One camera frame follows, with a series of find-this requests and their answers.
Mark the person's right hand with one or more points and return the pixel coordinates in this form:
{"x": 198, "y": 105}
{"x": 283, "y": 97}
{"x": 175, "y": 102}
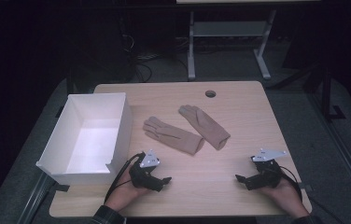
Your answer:
{"x": 284, "y": 196}

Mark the person's left hand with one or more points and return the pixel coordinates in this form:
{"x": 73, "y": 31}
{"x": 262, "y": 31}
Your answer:
{"x": 123, "y": 193}

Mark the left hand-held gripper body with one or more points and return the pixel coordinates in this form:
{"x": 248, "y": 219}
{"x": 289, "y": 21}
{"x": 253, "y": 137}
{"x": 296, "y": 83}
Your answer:
{"x": 142, "y": 174}

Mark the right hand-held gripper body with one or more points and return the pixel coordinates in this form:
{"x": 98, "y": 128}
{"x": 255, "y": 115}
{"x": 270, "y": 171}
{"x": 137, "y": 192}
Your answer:
{"x": 265, "y": 175}

